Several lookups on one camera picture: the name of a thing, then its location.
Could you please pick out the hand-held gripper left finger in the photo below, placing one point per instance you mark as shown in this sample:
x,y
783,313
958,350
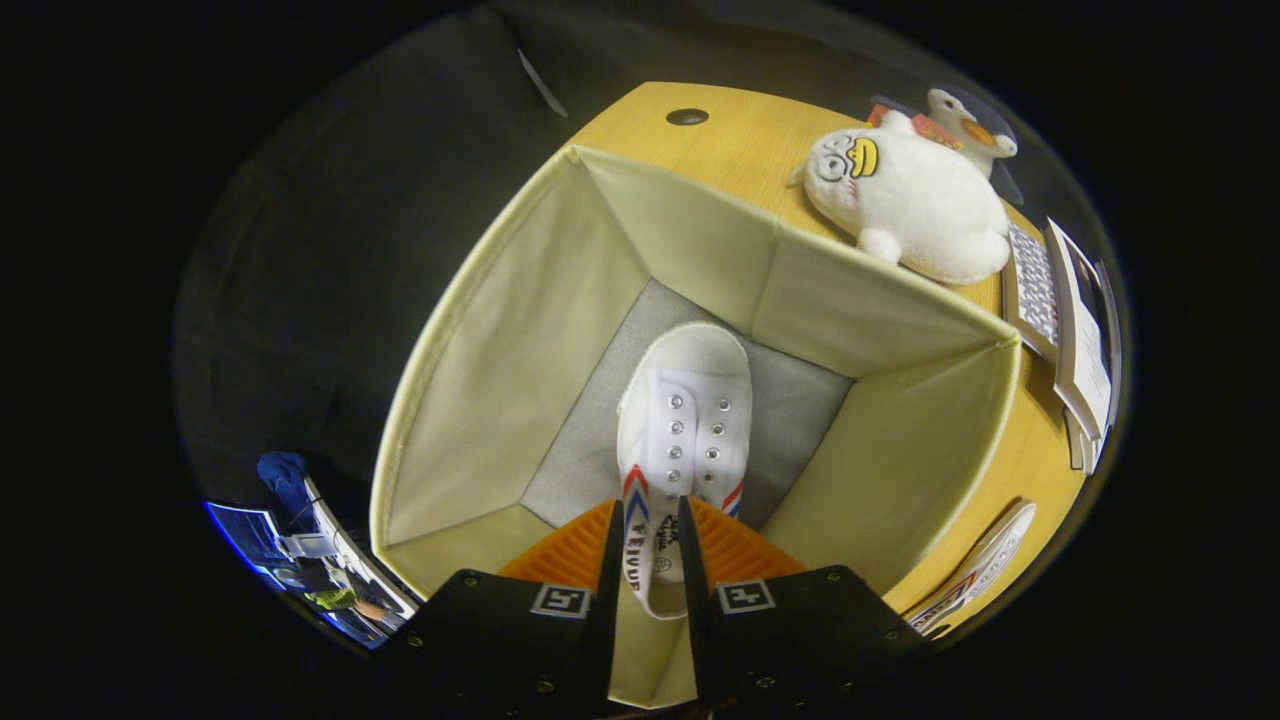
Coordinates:
x,y
608,600

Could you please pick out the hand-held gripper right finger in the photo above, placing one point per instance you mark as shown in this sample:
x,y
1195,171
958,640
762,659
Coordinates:
x,y
695,600

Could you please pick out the white canvas shoe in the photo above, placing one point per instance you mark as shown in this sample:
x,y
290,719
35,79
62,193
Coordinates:
x,y
685,400
985,565

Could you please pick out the cream fabric storage box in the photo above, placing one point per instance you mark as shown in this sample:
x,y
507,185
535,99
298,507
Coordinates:
x,y
500,400

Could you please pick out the white flat panel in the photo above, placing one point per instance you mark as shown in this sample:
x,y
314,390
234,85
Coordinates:
x,y
345,555

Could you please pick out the blue cloth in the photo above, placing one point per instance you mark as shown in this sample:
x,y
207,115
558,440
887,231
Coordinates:
x,y
283,472

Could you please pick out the blue-lit computer monitor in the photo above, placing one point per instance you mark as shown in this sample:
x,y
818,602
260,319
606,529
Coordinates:
x,y
245,530

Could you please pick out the pale green cover book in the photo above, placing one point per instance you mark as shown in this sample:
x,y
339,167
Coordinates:
x,y
1078,450

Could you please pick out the white duck plush toy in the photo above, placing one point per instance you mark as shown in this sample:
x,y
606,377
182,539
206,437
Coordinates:
x,y
920,210

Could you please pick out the patterned cover book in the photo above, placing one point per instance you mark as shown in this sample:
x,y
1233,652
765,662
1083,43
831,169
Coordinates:
x,y
1035,290

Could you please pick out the white cover book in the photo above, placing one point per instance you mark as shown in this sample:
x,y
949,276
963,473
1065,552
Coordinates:
x,y
1080,340

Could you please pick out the white strip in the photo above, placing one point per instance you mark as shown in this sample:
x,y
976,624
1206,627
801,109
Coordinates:
x,y
542,85

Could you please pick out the grey penguin plush toy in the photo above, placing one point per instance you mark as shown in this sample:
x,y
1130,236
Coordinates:
x,y
950,105

